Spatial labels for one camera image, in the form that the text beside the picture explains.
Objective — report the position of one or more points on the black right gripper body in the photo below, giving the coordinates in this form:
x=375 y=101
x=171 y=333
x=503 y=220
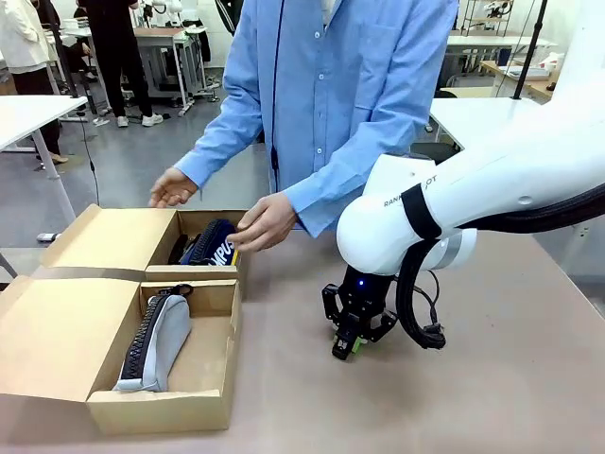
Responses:
x=364 y=293

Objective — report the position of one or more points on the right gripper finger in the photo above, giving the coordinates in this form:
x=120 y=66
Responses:
x=341 y=343
x=378 y=326

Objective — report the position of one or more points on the yellow utility knife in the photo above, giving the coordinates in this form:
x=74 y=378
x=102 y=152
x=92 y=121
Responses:
x=236 y=258

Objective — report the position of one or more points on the navy blue zipper pouch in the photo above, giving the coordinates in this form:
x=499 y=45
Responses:
x=212 y=246

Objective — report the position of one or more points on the person's left forearm blue sleeve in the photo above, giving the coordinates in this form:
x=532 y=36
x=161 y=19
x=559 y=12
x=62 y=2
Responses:
x=340 y=179

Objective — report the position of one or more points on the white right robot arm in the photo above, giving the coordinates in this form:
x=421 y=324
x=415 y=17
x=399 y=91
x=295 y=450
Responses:
x=520 y=156

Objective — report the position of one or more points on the person's right forearm blue sleeve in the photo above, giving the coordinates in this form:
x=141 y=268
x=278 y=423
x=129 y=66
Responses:
x=217 y=142

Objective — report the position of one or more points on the cardboard box with navy pouch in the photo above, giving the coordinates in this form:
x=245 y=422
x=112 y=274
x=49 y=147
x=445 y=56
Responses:
x=108 y=236

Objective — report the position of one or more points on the cardboard box with grey pouch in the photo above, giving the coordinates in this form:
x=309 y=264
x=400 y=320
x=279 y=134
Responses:
x=61 y=331

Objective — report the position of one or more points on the person's left hand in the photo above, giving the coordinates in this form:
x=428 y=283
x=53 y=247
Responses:
x=267 y=222

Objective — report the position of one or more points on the person's right hand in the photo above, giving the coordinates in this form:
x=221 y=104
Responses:
x=172 y=189

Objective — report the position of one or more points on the grey zipper pouch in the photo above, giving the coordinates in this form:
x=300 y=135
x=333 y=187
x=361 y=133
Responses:
x=163 y=336

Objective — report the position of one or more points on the person in light blue shirt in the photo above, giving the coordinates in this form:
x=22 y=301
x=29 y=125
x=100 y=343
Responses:
x=331 y=94

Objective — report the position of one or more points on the white table with black chair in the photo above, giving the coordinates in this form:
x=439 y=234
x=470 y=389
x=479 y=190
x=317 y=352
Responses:
x=472 y=113

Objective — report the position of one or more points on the wooden desk with tray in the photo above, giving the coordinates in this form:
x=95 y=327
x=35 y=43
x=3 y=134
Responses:
x=529 y=75

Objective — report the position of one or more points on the long white desk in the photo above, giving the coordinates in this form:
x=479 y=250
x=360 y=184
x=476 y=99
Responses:
x=491 y=42

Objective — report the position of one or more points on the black tripod pole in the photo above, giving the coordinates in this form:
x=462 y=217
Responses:
x=529 y=47

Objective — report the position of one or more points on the small white object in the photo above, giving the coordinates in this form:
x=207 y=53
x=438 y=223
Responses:
x=48 y=237

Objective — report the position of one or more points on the grey workbench table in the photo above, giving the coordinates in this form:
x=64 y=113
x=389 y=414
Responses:
x=165 y=42

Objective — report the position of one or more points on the bystander in black clothes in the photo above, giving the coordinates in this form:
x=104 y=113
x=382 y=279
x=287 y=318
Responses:
x=118 y=57

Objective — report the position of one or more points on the black stand pole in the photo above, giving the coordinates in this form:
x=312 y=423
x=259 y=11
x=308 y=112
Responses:
x=66 y=61

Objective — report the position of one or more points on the white table with round legs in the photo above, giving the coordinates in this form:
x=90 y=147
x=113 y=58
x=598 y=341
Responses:
x=28 y=113

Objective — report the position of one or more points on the bystander in white top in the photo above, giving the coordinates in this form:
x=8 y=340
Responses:
x=23 y=42

